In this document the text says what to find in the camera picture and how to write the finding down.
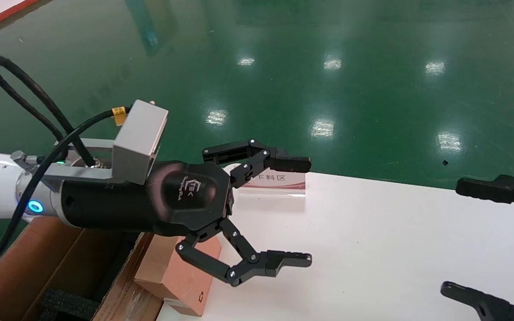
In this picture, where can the black foam padding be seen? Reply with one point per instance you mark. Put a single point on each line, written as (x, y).
(67, 305)

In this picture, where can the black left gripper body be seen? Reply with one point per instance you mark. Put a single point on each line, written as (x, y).
(118, 205)

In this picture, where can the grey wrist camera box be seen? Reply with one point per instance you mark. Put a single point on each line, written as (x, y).
(138, 138)

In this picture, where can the large cardboard box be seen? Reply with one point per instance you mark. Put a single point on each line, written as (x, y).
(29, 263)

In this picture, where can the acrylic sign with red stripe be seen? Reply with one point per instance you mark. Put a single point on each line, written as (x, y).
(283, 185)

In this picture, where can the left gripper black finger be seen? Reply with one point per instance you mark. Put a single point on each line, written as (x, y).
(257, 265)
(257, 158)

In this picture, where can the small cardboard box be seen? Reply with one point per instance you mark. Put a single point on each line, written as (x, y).
(172, 276)

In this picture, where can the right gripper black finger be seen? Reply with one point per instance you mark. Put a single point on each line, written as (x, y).
(493, 189)
(489, 305)

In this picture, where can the grey metal camera bracket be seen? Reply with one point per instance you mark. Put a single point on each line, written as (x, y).
(74, 173)

